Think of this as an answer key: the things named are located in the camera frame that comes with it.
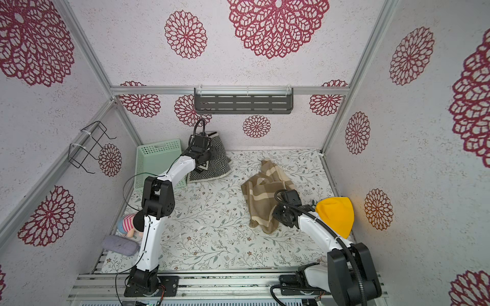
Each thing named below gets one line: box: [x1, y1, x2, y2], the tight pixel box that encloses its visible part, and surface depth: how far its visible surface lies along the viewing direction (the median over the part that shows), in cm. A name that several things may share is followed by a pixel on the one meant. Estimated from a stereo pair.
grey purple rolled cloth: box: [101, 234, 141, 257], surface depth 83 cm
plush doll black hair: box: [132, 209, 145, 233], surface depth 85 cm
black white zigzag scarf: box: [186, 131, 234, 184], surface depth 108 cm
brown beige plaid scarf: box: [240, 158, 296, 234], surface depth 99 cm
